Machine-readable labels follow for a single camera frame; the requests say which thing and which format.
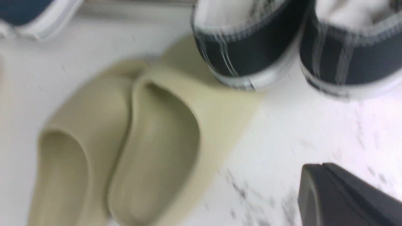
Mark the black canvas sneaker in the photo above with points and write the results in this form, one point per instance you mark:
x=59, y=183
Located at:
x=249, y=44
x=351, y=49

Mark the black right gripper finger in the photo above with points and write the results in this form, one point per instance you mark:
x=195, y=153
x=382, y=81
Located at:
x=329, y=195

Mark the left olive foam slipper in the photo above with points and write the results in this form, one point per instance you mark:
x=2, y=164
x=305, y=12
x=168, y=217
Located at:
x=78, y=149

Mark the right olive foam slipper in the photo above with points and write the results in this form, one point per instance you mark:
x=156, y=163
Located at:
x=184, y=125

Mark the right navy canvas sneaker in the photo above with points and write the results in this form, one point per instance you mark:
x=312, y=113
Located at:
x=36, y=19

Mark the olive foam slipper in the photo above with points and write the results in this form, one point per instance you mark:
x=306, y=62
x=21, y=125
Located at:
x=184, y=125
x=78, y=149

